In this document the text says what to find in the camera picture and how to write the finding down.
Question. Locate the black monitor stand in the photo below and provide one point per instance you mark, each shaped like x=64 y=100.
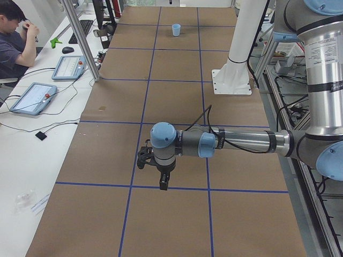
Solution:
x=104 y=28

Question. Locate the light blue paper cup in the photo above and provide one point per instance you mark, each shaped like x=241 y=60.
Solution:
x=176 y=29

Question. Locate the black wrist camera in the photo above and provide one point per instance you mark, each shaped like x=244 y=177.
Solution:
x=145 y=156

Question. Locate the near blue teach pendant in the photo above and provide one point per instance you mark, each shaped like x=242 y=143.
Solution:
x=35 y=98

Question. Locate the green plastic tool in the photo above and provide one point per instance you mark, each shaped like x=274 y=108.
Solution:
x=54 y=42

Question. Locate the black computer mouse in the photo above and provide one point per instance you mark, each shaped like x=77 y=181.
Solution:
x=67 y=50

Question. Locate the aluminium frame post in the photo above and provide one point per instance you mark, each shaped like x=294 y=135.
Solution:
x=78 y=31

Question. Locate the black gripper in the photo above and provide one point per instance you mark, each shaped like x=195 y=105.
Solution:
x=165 y=169

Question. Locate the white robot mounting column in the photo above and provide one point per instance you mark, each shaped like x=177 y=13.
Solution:
x=233 y=77

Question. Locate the blue teach pendant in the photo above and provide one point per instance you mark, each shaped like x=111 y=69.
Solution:
x=35 y=98
x=69 y=68

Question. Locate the clear plastic bag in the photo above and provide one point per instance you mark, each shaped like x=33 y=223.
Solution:
x=24 y=201

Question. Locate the far blue teach pendant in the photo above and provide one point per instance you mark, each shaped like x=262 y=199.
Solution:
x=69 y=68

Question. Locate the small black square pad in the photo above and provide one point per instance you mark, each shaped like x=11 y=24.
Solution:
x=40 y=135

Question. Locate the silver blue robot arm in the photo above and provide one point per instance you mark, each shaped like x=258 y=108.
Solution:
x=318 y=24

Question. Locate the seated person dark shirt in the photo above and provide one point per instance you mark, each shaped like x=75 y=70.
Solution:
x=18 y=41

